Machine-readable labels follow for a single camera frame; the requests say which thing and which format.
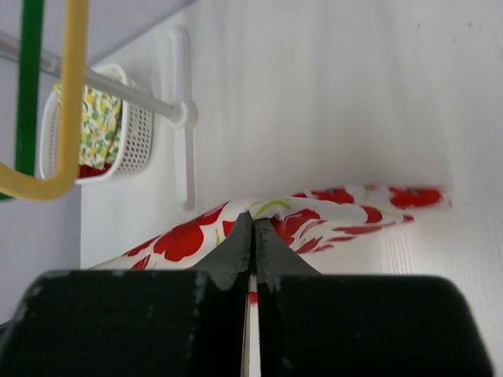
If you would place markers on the yellow hanger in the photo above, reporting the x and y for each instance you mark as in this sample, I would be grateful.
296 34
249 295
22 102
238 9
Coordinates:
16 185

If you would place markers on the white perforated plastic basket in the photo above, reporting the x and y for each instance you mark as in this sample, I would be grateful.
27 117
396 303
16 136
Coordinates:
50 121

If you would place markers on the white clothes rack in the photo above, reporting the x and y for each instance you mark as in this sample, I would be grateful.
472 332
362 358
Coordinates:
181 115

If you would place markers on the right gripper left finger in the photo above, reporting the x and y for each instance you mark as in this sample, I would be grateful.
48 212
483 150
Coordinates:
136 323

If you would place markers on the lemon print folded cloth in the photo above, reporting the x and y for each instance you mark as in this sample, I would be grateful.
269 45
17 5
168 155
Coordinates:
113 131

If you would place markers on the green hanger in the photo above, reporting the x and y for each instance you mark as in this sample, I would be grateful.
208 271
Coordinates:
28 86

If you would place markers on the red folded cloth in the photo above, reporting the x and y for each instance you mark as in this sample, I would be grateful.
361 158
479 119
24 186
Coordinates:
90 172

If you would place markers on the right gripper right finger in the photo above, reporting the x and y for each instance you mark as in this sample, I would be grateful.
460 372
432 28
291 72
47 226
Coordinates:
311 324

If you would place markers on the red poppy floral skirt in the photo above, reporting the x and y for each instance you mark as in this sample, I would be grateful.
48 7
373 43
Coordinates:
328 231

